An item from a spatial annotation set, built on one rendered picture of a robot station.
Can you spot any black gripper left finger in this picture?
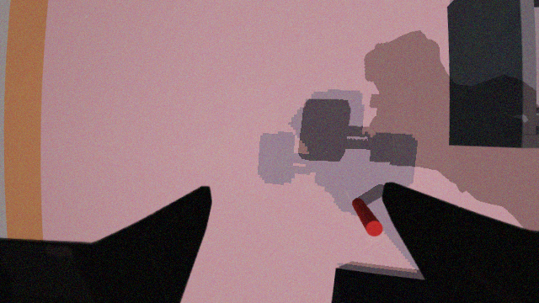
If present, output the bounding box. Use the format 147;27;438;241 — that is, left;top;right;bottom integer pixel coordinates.
0;186;212;303

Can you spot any red peg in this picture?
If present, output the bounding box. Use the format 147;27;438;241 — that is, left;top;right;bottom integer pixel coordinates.
352;198;382;237

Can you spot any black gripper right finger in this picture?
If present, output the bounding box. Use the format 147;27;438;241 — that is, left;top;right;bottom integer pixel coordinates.
382;183;539;303

